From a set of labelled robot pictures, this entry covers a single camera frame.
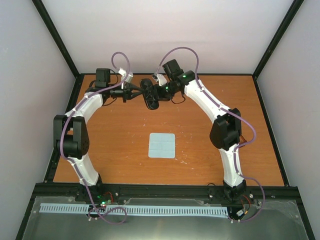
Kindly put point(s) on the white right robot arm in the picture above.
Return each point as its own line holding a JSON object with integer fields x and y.
{"x": 226, "y": 127}

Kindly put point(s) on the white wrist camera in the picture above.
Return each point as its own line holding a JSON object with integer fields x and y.
{"x": 126, "y": 77}
{"x": 159, "y": 79}

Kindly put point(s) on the brown translucent sunglasses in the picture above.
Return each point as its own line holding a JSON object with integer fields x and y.
{"x": 242, "y": 140}

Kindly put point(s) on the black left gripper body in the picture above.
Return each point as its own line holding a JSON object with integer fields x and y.
{"x": 126, "y": 93}

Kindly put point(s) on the black checkered glasses case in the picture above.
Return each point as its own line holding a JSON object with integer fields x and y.
{"x": 149, "y": 94}

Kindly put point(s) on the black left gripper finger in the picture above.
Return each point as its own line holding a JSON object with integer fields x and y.
{"x": 132, "y": 87}
{"x": 131, "y": 95}

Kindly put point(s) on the light blue slotted cable duct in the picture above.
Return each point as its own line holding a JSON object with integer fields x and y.
{"x": 139, "y": 210}

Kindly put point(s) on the black left frame post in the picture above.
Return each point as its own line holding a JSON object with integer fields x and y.
{"x": 47, "y": 20}

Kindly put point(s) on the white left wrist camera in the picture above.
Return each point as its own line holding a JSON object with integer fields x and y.
{"x": 126, "y": 77}

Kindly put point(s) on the light blue cleaning cloth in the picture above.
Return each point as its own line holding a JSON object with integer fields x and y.
{"x": 162, "y": 145}

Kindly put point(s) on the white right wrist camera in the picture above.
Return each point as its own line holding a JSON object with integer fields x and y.
{"x": 159, "y": 79}

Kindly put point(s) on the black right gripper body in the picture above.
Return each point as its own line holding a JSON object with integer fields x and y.
{"x": 165, "y": 94}

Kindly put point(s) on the black frame post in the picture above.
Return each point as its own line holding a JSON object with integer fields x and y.
{"x": 285, "y": 23}
{"x": 47, "y": 20}

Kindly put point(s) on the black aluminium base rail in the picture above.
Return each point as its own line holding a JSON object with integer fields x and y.
{"x": 207, "y": 193}

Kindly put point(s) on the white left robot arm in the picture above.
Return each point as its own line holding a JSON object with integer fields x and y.
{"x": 70, "y": 134}

